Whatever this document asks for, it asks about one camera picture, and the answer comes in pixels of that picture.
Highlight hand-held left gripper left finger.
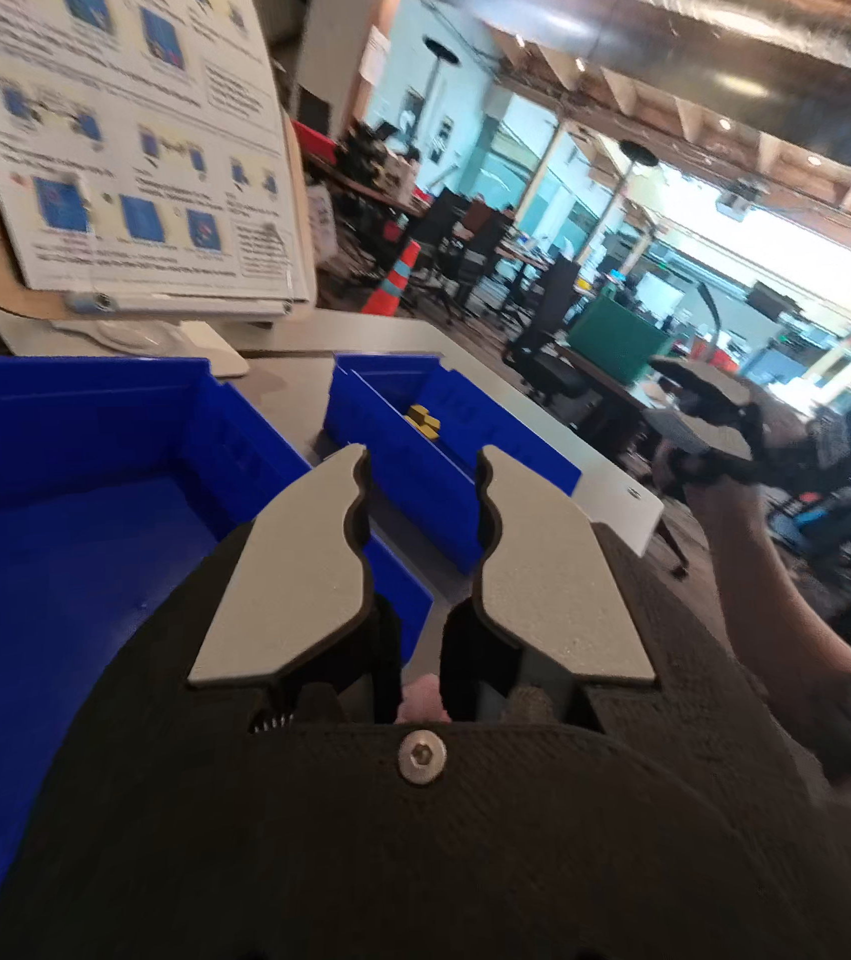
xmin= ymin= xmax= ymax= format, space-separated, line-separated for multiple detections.
xmin=187 ymin=444 xmax=376 ymax=687

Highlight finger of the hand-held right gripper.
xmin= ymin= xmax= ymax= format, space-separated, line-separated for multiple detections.
xmin=650 ymin=356 xmax=753 ymax=410
xmin=643 ymin=408 xmax=753 ymax=462

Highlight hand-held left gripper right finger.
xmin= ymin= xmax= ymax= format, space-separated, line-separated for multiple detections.
xmin=472 ymin=446 xmax=657 ymax=687

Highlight blue plastic bin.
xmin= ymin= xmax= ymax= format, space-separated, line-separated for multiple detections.
xmin=324 ymin=352 xmax=583 ymax=575
xmin=0 ymin=356 xmax=434 ymax=960

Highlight person's left hand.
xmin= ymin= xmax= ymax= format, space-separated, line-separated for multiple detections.
xmin=395 ymin=673 xmax=451 ymax=725

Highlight green partition panel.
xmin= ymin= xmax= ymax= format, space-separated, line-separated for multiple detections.
xmin=568 ymin=291 xmax=676 ymax=385

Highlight black pole stand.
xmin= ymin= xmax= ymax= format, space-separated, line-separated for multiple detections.
xmin=423 ymin=36 xmax=461 ymax=144
xmin=583 ymin=138 xmax=661 ymax=258

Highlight black ceiling panel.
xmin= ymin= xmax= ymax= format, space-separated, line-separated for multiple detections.
xmin=463 ymin=0 xmax=851 ymax=189

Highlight orange traffic cone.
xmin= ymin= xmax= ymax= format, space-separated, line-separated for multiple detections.
xmin=360 ymin=240 xmax=423 ymax=318

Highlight red storage box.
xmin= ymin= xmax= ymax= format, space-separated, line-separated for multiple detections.
xmin=292 ymin=120 xmax=338 ymax=166

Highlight printed instruction sheet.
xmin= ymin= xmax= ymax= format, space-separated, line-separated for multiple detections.
xmin=0 ymin=0 xmax=312 ymax=299

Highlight silver ventilation duct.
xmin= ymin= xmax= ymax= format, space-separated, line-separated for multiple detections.
xmin=650 ymin=0 xmax=851 ymax=82

